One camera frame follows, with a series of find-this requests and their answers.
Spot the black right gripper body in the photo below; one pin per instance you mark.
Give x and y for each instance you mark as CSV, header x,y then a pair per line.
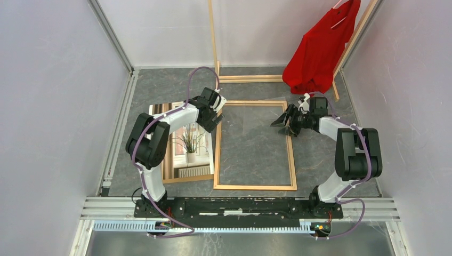
x,y
298,120

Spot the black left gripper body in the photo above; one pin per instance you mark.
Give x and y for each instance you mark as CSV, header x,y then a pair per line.
x,y
208,124

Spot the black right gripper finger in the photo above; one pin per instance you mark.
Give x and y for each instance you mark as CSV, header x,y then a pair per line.
x,y
282,120
285,131

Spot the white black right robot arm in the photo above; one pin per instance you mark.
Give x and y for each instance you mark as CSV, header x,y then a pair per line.
x,y
357,152

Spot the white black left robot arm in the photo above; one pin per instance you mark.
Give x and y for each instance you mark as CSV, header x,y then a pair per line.
x,y
147,143

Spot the wooden clothes rack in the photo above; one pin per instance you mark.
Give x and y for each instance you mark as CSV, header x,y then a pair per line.
x,y
260,34

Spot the red t-shirt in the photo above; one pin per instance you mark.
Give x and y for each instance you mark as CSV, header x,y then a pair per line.
x,y
312,65

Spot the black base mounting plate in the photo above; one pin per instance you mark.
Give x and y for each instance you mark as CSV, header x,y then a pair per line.
x,y
238,212

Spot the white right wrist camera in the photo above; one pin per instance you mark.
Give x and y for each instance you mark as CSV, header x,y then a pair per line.
x,y
303,103

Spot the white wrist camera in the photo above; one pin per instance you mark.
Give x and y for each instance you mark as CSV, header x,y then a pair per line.
x,y
219,103
303,103

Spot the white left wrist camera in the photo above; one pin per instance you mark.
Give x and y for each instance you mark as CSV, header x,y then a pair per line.
x,y
219,103

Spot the aluminium rail frame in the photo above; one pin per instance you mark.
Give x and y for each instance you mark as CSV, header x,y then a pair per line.
x,y
117,214

